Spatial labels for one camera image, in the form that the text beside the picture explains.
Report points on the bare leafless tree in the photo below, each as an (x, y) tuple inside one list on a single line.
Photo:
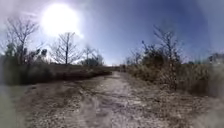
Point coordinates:
[(18, 36), (65, 48)]

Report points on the pale gravel dirt track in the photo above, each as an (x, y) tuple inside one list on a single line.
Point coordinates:
[(110, 103)]

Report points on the dry brown scrub bank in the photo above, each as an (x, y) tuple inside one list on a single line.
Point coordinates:
[(50, 71)]

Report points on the bare thin tree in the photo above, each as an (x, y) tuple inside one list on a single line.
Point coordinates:
[(170, 56)]

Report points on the dry brown bushes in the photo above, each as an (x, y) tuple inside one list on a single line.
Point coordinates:
[(173, 75)]

